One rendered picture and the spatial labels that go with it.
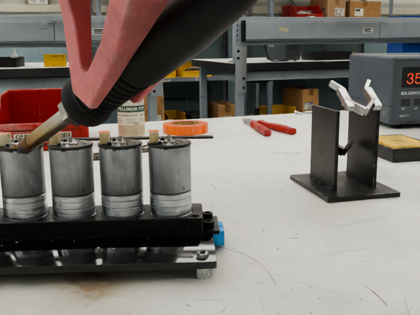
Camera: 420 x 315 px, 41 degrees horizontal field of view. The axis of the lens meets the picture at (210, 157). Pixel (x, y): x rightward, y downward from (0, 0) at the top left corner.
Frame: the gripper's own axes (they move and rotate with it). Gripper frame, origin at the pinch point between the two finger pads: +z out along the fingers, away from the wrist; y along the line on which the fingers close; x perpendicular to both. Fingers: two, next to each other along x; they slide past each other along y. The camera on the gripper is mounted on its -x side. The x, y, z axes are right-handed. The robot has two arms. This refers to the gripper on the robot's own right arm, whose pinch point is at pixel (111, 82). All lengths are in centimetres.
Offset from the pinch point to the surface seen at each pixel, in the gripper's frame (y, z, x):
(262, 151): -32.6, 16.8, -9.5
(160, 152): -5.6, 5.4, -0.7
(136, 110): -29.8, 22.0, -26.3
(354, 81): -63, 15, -17
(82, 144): -3.1, 6.8, -4.2
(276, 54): -237, 82, -137
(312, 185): -22.4, 10.5, 1.5
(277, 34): -224, 68, -133
